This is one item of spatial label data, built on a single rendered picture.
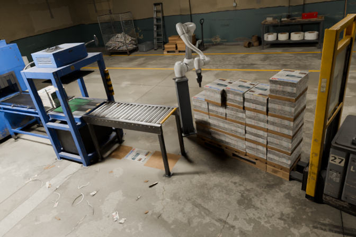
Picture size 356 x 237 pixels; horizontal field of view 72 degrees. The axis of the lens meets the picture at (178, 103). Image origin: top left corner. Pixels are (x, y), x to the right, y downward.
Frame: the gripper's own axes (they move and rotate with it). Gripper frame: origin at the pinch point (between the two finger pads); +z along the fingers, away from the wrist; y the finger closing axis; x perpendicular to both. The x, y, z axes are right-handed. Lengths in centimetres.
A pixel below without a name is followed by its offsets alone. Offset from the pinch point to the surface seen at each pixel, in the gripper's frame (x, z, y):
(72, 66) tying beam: 120, -56, -127
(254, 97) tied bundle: -97, -8, -19
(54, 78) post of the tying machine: 110, -50, -159
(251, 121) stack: -94, 26, -19
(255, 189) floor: -117, 96, -54
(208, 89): -34.2, -7.3, -22.6
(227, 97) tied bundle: -59, 1, -17
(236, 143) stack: -71, 67, -19
